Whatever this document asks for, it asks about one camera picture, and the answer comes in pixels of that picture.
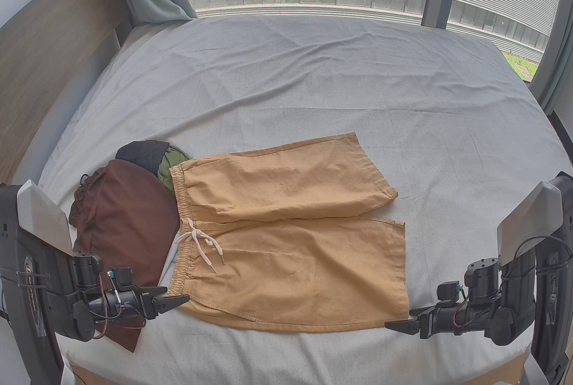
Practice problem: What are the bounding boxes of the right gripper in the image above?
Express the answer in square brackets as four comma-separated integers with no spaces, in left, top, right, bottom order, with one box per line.
[384,304,472,338]

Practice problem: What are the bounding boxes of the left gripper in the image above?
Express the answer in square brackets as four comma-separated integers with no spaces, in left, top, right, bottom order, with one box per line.
[91,286,191,321]

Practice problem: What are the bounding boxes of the tan shorts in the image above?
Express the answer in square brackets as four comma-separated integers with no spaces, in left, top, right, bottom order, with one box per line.
[168,132,410,334]

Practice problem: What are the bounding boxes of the bed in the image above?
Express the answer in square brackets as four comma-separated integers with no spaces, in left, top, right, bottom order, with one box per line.
[0,0,573,385]

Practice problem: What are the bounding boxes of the brown garment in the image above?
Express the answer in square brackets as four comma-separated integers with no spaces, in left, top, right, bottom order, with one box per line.
[69,160,181,352]

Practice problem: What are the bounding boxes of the green garment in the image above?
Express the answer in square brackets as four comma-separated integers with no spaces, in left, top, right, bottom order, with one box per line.
[157,145,193,198]

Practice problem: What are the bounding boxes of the black garment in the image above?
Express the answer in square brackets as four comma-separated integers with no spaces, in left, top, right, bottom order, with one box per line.
[115,140,173,173]

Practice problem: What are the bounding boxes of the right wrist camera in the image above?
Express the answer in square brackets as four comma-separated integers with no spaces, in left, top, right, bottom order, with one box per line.
[438,281,462,302]

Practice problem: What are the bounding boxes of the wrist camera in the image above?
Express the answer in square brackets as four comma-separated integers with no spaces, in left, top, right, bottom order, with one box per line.
[107,267,133,289]
[438,281,462,302]

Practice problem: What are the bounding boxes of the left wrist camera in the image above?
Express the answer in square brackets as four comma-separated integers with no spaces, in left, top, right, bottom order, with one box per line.
[107,267,133,289]

